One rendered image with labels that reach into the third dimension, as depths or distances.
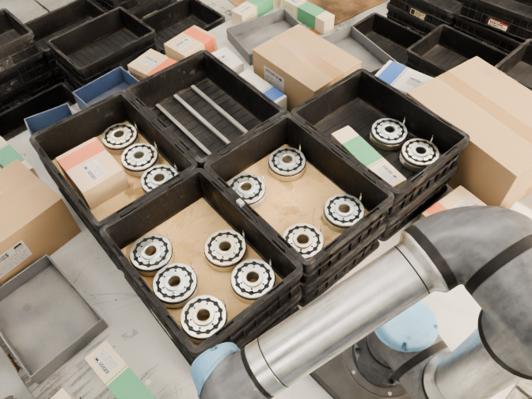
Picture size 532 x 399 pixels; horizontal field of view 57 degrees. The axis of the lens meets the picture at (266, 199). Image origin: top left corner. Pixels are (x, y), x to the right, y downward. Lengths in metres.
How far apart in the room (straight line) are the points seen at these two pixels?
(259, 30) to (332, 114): 0.69
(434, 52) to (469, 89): 1.05
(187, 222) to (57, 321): 0.41
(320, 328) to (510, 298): 0.22
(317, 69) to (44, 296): 1.06
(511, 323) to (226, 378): 0.35
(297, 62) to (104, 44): 1.17
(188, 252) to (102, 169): 0.33
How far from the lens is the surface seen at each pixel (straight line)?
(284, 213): 1.27
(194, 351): 1.01
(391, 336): 0.98
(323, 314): 0.64
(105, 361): 1.24
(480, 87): 1.62
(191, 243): 1.24
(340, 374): 1.18
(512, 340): 0.64
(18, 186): 1.48
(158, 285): 1.17
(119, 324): 1.33
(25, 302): 1.45
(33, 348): 1.38
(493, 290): 0.63
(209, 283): 1.18
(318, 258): 1.09
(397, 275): 0.63
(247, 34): 2.09
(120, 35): 2.59
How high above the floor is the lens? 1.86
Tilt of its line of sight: 53 degrees down
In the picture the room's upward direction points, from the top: 3 degrees counter-clockwise
